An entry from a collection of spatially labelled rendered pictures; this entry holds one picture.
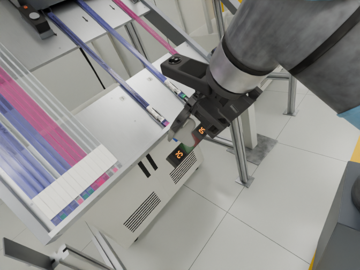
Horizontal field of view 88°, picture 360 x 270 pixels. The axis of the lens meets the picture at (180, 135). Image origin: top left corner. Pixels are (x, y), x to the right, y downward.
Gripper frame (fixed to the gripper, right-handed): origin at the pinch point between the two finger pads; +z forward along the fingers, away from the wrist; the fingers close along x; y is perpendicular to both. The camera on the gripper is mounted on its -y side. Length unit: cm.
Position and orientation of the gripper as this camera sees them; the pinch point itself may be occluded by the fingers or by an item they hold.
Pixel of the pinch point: (185, 121)
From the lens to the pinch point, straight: 45.0
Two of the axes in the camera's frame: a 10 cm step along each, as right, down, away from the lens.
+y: 7.2, 6.9, -0.7
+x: 6.5, -6.4, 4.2
